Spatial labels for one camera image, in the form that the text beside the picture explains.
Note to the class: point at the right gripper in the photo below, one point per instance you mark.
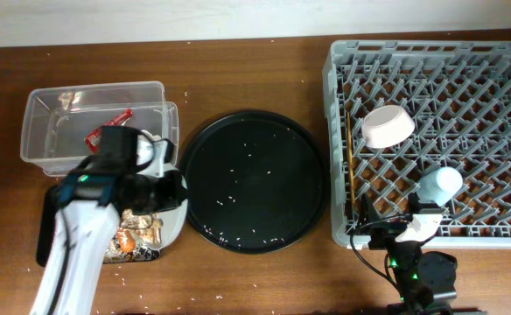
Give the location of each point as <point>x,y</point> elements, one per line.
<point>385,234</point>

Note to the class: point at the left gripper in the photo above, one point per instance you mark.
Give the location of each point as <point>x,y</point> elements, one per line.
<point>179,192</point>

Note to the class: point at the grey plate with leftovers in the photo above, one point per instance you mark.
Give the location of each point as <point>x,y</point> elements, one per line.
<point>173,221</point>

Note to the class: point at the blue plastic cup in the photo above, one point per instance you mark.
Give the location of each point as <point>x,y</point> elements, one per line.
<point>439,186</point>

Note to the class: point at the orange carrot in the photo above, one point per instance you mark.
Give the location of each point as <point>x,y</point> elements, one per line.
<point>126,241</point>

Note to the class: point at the pink white bowl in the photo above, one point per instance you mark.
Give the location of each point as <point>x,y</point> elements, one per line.
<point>386,126</point>

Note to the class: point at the red snack wrapper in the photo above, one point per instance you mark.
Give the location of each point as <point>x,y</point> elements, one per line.
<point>92,140</point>

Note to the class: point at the wooden chopstick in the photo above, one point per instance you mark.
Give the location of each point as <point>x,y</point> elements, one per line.
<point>350,159</point>

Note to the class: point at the white tissue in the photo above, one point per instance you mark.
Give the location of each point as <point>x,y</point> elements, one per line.
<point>146,147</point>

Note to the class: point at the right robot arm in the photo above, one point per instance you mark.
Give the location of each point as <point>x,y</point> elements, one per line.
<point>425,281</point>

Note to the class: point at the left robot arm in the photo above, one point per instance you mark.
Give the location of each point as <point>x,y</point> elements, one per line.
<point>148,207</point>

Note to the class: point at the grey dishwasher rack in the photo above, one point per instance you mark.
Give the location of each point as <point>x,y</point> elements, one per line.
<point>458,93</point>

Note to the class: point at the food leftovers pile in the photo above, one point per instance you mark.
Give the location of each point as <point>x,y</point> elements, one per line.
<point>146,231</point>

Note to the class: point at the round black serving tray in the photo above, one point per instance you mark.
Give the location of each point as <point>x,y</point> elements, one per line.
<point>257,182</point>

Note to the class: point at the black rectangular tray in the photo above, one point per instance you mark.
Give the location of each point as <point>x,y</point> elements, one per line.
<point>47,225</point>

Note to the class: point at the clear plastic bin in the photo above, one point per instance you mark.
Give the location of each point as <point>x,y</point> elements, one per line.
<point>57,120</point>

